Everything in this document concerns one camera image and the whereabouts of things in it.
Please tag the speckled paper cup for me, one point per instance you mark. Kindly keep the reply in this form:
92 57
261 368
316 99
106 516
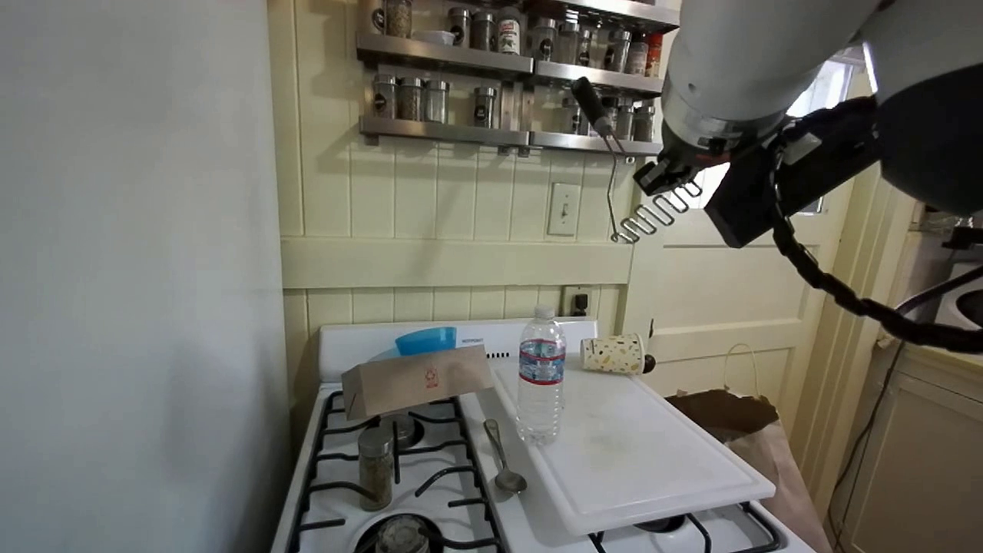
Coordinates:
612 355

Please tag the black stove grate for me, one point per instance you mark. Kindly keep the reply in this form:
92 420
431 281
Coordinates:
308 492
707 533

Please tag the cream panelled door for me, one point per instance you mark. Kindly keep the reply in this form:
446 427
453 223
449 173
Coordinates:
718 307

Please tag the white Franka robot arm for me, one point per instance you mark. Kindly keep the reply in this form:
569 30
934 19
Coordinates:
755 50

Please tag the metal wall spice rack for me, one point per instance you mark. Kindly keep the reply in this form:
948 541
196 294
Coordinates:
441 130

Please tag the white gas stove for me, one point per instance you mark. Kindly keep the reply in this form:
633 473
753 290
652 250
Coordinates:
353 343

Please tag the cream wall light switch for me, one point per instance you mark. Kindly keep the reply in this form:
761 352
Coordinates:
562 207

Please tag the glass pepper shaker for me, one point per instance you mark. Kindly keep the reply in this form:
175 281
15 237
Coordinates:
376 464

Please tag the white refrigerator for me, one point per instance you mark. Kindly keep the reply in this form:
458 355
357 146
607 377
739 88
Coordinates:
133 257

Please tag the cream base cabinet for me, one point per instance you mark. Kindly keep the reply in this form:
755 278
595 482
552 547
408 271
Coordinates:
922 461

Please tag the metal spoon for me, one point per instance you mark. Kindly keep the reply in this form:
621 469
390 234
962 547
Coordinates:
506 478

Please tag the white plastic cutting board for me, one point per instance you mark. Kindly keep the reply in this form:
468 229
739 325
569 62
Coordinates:
633 450

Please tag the wall outlet with black plug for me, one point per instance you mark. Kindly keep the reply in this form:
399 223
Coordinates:
577 303

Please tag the open brown paper trash bag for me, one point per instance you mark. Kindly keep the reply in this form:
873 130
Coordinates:
726 410

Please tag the clear plastic water bottle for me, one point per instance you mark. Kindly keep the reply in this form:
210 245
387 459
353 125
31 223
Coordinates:
540 389

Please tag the glass spice jar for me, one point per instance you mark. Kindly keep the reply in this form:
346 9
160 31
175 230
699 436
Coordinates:
512 31
408 99
438 102
486 109

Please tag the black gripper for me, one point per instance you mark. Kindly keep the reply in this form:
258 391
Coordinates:
753 201

